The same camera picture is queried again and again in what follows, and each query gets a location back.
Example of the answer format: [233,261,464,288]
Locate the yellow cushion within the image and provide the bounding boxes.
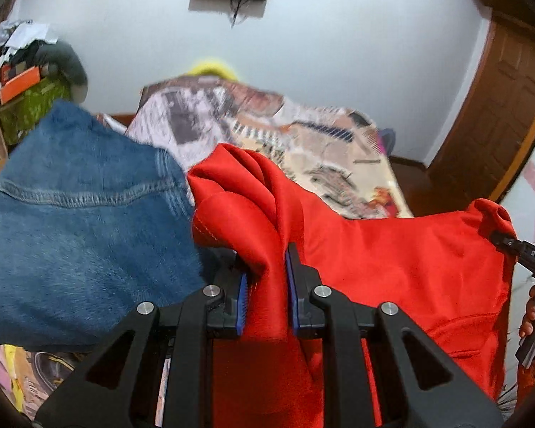
[188,57,241,82]

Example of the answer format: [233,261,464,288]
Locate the grey garment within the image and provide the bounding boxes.
[33,40,90,101]

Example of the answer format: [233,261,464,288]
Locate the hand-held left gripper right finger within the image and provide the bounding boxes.
[285,241,504,428]

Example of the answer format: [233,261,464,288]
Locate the red zip jacket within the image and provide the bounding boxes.
[187,143,518,428]

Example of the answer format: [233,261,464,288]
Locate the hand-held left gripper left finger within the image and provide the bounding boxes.
[35,250,250,428]

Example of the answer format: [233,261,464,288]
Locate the brown wooden door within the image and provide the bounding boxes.
[426,18,535,206]

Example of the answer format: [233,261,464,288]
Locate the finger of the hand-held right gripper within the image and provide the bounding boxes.
[489,229,521,258]

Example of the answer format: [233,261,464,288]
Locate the black monitor cable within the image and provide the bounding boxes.
[229,0,251,28]

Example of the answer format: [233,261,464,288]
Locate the white crumpled cloth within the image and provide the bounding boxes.
[0,20,58,51]

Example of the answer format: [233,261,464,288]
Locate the orange box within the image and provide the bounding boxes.
[0,66,42,103]

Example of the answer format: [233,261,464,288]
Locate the person's right hand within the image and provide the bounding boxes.
[519,285,535,338]

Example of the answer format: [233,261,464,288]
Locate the blue jeans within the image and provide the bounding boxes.
[0,100,208,353]

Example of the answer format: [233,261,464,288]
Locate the printed blanket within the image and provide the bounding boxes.
[0,76,413,428]

